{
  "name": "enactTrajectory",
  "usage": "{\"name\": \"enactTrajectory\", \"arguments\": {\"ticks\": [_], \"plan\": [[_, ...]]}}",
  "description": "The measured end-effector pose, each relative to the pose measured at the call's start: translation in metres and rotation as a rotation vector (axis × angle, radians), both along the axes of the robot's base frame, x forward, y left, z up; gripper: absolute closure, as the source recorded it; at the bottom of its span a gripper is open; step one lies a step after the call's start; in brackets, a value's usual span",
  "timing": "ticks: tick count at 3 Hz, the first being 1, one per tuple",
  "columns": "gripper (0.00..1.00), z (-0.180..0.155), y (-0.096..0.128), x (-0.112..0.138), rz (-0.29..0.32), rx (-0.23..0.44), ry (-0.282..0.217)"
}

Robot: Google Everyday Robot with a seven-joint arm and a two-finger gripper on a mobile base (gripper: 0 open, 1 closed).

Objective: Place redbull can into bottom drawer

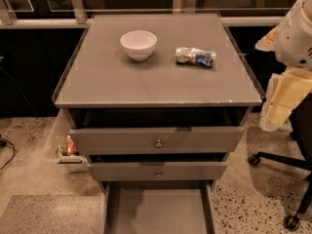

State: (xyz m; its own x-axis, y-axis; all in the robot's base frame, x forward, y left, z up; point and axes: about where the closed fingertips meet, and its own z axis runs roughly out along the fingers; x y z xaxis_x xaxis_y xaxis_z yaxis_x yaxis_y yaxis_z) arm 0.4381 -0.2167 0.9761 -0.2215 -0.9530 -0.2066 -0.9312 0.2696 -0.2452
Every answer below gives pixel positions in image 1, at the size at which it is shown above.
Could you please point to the clear plastic side bin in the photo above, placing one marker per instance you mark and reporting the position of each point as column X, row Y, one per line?
column 55, row 147

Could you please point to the crushed silver redbull can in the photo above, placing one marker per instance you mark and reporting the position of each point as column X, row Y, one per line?
column 194, row 56

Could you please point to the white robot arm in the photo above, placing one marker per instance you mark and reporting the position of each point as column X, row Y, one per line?
column 291, row 42

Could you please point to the orange snack packet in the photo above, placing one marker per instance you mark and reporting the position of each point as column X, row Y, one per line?
column 70, row 146

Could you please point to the grey middle drawer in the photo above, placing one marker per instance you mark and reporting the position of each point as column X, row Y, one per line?
column 157, row 170

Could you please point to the grey drawer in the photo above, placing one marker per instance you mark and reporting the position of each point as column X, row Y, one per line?
column 164, row 207
column 159, row 131
column 157, row 170

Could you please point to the grey bottom drawer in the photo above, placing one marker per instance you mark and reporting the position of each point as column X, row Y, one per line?
column 164, row 207

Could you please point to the black office chair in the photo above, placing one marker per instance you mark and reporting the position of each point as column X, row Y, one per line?
column 301, row 121

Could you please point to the grey floor mat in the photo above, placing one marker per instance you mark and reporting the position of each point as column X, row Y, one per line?
column 52, row 214

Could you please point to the grey top drawer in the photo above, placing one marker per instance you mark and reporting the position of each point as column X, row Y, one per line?
column 159, row 131

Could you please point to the grey drawer cabinet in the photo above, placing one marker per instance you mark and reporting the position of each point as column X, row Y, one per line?
column 102, row 76

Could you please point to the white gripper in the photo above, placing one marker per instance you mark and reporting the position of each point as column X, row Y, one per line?
column 294, row 40

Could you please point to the metal window railing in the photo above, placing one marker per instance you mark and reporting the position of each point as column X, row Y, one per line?
column 233, row 12

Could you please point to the white ceramic bowl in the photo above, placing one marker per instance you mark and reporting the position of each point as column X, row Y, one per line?
column 138, row 45

